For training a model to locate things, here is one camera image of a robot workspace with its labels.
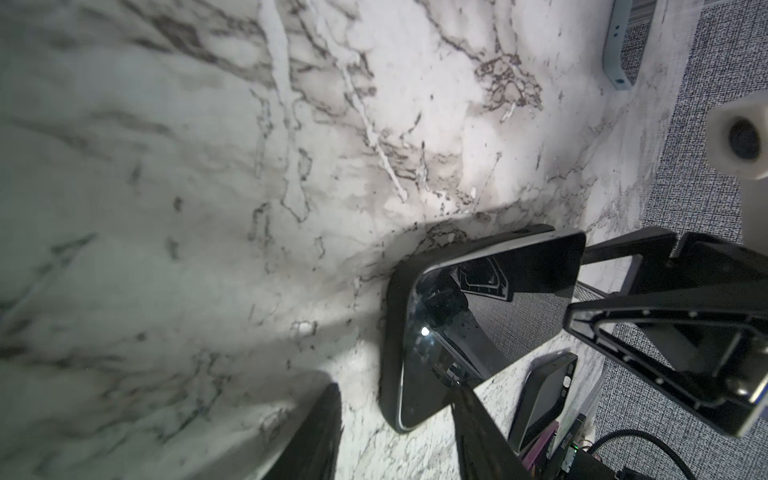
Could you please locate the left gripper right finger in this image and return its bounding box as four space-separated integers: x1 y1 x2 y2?
449 385 531 479

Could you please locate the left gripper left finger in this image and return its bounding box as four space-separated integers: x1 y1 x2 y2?
263 383 343 480

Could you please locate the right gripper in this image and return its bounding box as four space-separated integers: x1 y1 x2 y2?
563 226 767 437

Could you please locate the black smartphone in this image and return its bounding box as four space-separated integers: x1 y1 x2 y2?
380 224 586 433

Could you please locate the light blue phone case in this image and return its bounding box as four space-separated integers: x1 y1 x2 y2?
602 0 633 91

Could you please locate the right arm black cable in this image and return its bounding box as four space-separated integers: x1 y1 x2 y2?
584 428 700 480

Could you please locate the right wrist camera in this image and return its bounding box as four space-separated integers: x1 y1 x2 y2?
706 90 767 254

